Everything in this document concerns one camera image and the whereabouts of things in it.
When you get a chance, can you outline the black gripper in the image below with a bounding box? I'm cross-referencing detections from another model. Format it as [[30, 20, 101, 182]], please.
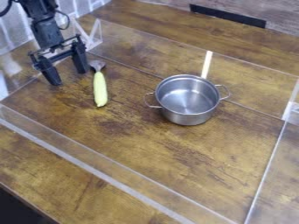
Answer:
[[28, 34, 90, 86]]

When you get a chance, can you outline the green handled metal spoon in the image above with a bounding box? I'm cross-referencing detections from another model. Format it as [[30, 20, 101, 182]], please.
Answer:
[[90, 60, 109, 108]]

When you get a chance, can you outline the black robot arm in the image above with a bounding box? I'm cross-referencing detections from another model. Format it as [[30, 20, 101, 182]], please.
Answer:
[[18, 0, 90, 86]]

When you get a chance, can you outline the small steel pot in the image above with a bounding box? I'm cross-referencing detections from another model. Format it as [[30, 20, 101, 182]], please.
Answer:
[[145, 74, 231, 126]]

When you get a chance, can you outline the clear acrylic front barrier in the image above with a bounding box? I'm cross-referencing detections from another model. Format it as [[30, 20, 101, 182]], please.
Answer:
[[0, 103, 238, 224]]

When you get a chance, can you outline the clear acrylic barrier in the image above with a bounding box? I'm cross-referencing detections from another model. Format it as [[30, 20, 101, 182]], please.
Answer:
[[245, 80, 299, 224], [0, 103, 238, 224]]

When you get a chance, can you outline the black strip on backboard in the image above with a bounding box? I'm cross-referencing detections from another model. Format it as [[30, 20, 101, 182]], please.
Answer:
[[190, 3, 267, 28]]

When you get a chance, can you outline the clear acrylic right barrier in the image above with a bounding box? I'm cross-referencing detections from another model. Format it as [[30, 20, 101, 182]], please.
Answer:
[[245, 80, 299, 224]]

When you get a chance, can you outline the clear acrylic triangle bracket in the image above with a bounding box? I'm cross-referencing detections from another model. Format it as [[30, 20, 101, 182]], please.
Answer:
[[64, 18, 103, 51]]

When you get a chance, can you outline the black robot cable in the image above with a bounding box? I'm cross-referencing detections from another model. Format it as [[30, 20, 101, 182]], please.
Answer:
[[54, 10, 72, 31]]

